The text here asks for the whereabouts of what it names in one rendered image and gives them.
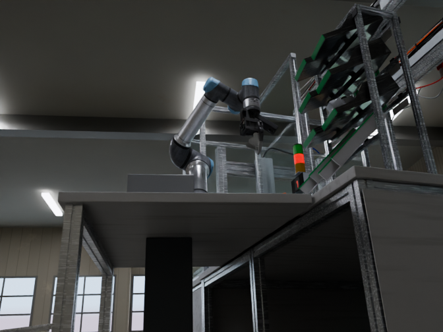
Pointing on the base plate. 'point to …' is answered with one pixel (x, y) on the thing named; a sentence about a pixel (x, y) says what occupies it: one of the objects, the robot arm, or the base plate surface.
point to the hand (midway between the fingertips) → (260, 151)
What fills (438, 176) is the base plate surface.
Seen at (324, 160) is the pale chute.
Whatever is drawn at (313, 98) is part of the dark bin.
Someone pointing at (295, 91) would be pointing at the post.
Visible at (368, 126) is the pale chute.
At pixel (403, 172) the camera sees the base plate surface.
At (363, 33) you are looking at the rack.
